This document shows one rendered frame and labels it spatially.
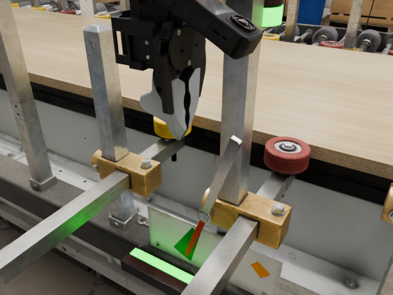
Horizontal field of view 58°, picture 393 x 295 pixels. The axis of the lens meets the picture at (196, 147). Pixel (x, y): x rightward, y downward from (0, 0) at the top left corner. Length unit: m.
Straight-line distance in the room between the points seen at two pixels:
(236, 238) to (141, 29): 0.30
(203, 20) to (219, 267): 0.30
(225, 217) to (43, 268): 1.27
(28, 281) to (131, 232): 1.01
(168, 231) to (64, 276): 1.06
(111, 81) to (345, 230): 0.54
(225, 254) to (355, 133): 0.38
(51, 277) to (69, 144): 0.71
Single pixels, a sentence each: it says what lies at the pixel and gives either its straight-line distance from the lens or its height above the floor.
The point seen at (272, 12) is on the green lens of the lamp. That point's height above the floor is 1.15.
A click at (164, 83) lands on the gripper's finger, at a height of 1.09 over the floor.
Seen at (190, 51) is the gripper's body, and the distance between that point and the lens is 0.41.
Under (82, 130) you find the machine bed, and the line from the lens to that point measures 1.09.
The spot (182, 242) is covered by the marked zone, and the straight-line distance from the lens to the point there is 0.67.
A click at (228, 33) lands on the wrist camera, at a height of 1.15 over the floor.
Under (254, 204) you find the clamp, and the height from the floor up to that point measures 0.87.
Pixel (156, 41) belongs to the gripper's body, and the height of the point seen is 1.13.
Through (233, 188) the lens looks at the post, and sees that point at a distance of 0.54.
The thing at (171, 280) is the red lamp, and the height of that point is 0.70.
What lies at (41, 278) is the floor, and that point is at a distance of 1.71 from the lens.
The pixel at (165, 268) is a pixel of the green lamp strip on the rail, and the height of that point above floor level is 0.70.
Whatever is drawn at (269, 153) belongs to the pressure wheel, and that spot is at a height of 0.90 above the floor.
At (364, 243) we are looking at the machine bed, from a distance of 0.80.
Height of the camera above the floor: 1.22
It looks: 30 degrees down
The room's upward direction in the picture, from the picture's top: straight up
